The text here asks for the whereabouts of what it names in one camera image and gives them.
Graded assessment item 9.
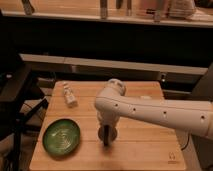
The green glazed plate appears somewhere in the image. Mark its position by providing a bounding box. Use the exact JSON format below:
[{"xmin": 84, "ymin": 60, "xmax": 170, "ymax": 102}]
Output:
[{"xmin": 42, "ymin": 119, "xmax": 80, "ymax": 157}]

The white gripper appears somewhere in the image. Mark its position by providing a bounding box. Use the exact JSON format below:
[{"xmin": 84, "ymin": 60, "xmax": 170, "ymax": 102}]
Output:
[{"xmin": 97, "ymin": 112, "xmax": 119, "ymax": 146}]

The black stand on left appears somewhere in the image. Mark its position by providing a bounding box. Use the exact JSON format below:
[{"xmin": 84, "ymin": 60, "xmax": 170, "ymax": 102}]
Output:
[{"xmin": 0, "ymin": 9, "xmax": 50, "ymax": 171}]

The white eraser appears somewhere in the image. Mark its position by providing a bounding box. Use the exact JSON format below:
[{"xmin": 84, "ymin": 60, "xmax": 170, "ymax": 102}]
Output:
[{"xmin": 63, "ymin": 82, "xmax": 78, "ymax": 108}]

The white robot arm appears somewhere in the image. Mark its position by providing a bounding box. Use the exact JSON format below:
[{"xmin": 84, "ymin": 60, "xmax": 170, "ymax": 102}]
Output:
[{"xmin": 94, "ymin": 79, "xmax": 213, "ymax": 146}]

